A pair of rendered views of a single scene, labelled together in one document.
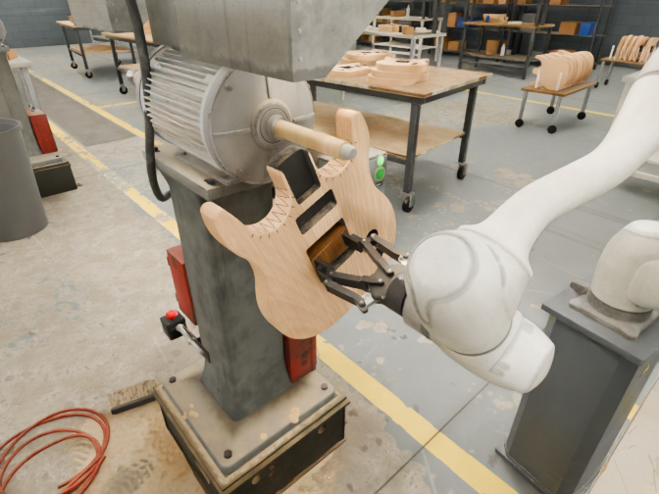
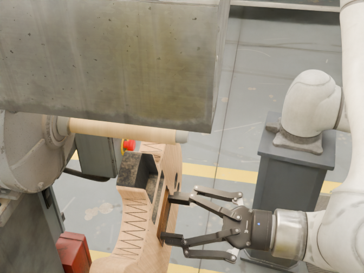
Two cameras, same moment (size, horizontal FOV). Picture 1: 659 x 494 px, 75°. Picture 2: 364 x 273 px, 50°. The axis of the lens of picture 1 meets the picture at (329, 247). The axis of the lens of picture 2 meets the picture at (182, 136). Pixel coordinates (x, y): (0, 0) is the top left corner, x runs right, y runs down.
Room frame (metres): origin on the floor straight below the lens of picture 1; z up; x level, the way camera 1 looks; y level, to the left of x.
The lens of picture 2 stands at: (0.30, 0.27, 1.65)
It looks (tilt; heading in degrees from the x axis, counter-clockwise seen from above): 39 degrees down; 322
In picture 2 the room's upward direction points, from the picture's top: straight up
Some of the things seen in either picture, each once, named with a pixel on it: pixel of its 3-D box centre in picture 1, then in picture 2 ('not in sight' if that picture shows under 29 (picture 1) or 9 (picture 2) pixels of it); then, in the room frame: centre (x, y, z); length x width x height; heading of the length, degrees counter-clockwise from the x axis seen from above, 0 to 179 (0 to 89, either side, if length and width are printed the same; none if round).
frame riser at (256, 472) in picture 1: (252, 415); not in sight; (1.05, 0.29, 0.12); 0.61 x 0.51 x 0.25; 132
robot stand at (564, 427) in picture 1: (578, 395); (284, 197); (0.95, -0.81, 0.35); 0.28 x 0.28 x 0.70; 34
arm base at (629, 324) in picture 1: (610, 299); (294, 129); (0.97, -0.79, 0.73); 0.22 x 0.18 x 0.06; 34
